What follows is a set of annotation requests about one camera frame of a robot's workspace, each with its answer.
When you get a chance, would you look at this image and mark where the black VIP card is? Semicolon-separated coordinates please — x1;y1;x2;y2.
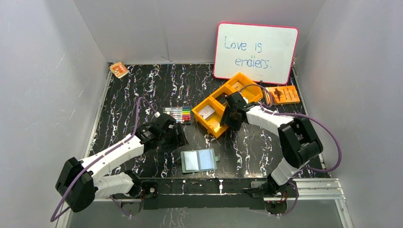
216;93;228;106

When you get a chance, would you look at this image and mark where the orange booklet with black figure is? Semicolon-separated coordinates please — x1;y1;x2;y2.
267;85;301;105

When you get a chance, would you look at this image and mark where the gold VIP card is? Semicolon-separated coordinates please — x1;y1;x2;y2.
232;82;244;91

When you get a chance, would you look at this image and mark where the white silver card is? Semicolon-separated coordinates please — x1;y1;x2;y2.
198;105;215;121

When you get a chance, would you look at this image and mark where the orange plastic bin tray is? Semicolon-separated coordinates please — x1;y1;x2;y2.
192;73;263;138

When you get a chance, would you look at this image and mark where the black mounting base rail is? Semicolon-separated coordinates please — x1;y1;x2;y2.
113;178;298;211

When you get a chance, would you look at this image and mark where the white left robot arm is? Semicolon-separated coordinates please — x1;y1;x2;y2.
56;114;188;212

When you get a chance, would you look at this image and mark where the small orange card pack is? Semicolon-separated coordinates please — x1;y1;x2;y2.
109;62;129;78

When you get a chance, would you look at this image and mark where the aluminium frame rail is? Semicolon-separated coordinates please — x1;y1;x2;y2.
57;176;353;228

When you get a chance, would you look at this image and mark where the coloured marker pen set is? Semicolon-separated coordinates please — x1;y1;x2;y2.
163;106;191;124

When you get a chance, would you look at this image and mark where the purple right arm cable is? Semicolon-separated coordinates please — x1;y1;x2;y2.
239;84;343;218

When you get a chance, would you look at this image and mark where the pink framed whiteboard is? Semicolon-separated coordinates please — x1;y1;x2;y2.
213;22;299;85

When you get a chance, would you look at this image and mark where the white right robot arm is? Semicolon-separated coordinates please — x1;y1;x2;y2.
220;92;323;197

